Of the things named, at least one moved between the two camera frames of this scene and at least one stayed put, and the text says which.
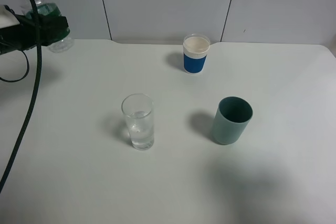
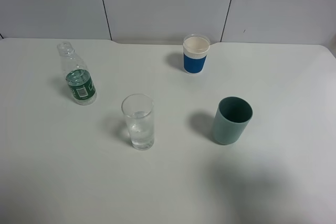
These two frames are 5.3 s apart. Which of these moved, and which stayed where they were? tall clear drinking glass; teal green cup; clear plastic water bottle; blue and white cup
Moved: clear plastic water bottle
Stayed: tall clear drinking glass; blue and white cup; teal green cup
